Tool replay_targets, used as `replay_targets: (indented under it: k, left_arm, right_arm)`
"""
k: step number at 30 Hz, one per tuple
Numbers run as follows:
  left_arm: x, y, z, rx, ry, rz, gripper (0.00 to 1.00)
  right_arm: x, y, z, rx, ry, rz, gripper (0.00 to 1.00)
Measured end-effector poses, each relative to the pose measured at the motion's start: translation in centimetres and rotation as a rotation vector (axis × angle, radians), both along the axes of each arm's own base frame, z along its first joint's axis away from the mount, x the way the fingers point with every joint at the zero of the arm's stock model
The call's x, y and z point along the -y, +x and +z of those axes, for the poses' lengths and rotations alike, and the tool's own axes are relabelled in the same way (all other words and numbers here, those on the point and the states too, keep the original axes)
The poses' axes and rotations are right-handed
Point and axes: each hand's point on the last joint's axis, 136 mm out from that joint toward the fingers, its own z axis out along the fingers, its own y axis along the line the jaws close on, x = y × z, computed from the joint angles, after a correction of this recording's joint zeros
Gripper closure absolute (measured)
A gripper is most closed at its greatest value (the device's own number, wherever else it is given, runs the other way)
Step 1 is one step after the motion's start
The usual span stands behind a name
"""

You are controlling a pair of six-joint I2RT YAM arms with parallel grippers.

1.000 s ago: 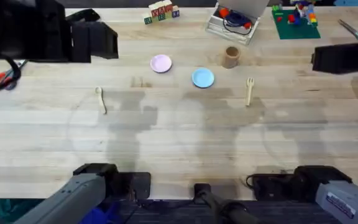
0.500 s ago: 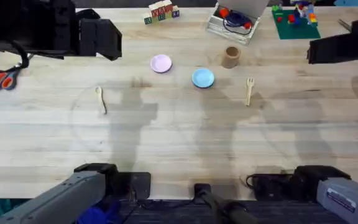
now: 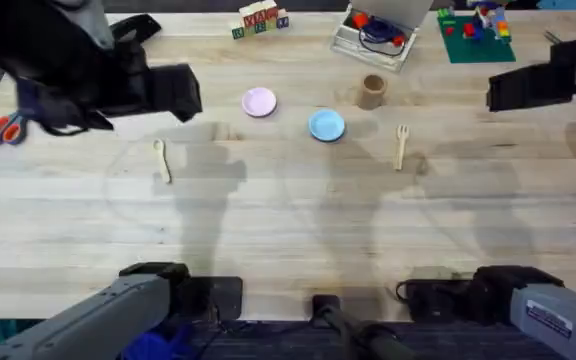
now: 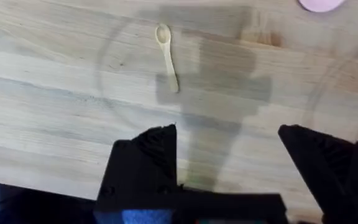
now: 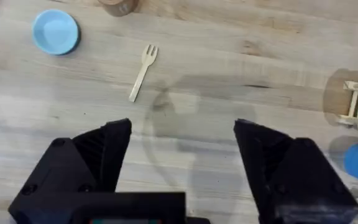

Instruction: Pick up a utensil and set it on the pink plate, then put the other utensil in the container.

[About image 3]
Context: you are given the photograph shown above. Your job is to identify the blue cloth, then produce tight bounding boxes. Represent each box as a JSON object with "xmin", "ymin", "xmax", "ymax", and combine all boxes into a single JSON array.
[{"xmin": 121, "ymin": 324, "xmax": 194, "ymax": 360}]

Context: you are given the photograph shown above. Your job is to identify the pink plate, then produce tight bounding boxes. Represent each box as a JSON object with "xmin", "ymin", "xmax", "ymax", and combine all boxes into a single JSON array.
[{"xmin": 240, "ymin": 86, "xmax": 278, "ymax": 119}]

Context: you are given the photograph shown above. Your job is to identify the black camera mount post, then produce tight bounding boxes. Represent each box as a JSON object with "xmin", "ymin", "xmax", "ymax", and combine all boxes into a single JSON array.
[{"xmin": 310, "ymin": 293, "xmax": 419, "ymax": 360}]

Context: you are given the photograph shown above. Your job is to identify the blue plate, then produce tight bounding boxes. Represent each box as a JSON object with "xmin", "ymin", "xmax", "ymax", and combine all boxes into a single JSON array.
[{"xmin": 308, "ymin": 108, "xmax": 347, "ymax": 143}]

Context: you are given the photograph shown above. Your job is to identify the wooden fork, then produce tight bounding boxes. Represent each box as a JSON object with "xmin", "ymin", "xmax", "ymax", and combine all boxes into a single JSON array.
[{"xmin": 392, "ymin": 124, "xmax": 411, "ymax": 172}]

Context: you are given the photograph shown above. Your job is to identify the green board with toy blocks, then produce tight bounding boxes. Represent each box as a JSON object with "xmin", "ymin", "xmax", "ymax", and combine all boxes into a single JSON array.
[{"xmin": 436, "ymin": 1, "xmax": 517, "ymax": 65}]

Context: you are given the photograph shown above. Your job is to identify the black rail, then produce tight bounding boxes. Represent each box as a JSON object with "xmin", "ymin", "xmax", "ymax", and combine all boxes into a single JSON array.
[{"xmin": 117, "ymin": 318, "xmax": 569, "ymax": 360}]

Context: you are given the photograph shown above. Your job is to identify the stack of letter blocks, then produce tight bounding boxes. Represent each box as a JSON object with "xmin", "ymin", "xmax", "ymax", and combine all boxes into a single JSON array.
[{"xmin": 230, "ymin": 0, "xmax": 291, "ymax": 41}]

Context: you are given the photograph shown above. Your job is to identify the brown cylindrical container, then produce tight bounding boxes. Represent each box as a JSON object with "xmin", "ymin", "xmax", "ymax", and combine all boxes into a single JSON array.
[{"xmin": 357, "ymin": 73, "xmax": 389, "ymax": 111}]

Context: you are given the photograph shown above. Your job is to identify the open box with cables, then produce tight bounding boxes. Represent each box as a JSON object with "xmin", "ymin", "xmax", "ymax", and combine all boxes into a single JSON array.
[{"xmin": 330, "ymin": 0, "xmax": 435, "ymax": 74}]

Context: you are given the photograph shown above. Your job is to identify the wooden spoon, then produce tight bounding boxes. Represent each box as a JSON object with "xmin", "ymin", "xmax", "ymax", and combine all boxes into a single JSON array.
[{"xmin": 152, "ymin": 138, "xmax": 173, "ymax": 185}]

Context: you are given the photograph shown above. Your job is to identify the orange-handled scissors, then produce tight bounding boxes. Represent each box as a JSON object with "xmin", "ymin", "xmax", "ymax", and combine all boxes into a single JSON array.
[{"xmin": 0, "ymin": 110, "xmax": 30, "ymax": 147}]

